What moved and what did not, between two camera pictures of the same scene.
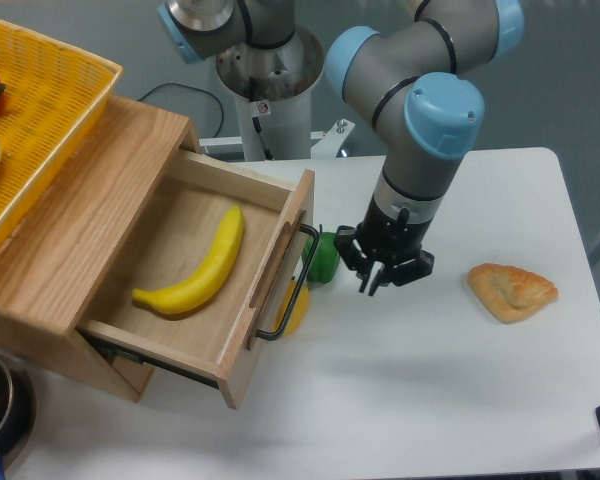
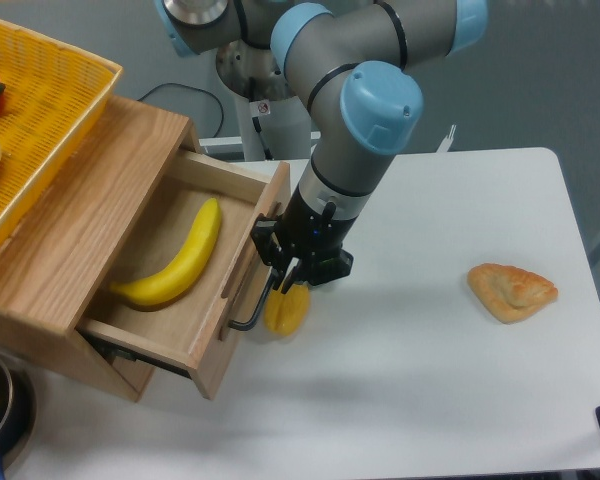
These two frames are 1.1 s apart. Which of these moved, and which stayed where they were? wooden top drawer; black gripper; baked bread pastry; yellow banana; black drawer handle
Moved: yellow banana; black drawer handle; wooden top drawer; black gripper
Stayed: baked bread pastry
